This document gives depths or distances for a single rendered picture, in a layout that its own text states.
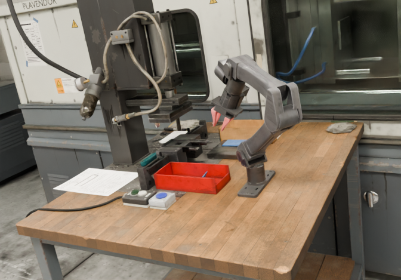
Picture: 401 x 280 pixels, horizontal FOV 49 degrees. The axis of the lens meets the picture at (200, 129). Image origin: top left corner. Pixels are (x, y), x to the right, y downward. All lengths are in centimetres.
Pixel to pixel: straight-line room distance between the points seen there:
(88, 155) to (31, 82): 69
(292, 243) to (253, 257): 11
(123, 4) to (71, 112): 155
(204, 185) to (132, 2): 72
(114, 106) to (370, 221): 134
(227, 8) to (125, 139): 85
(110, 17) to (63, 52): 133
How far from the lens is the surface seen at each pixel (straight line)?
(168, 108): 175
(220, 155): 182
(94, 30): 186
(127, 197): 157
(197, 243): 127
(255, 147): 145
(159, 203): 149
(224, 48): 233
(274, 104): 125
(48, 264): 172
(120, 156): 196
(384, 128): 211
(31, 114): 351
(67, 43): 305
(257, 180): 152
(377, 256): 245
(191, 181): 155
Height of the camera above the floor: 156
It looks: 17 degrees down
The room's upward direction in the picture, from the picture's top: 9 degrees counter-clockwise
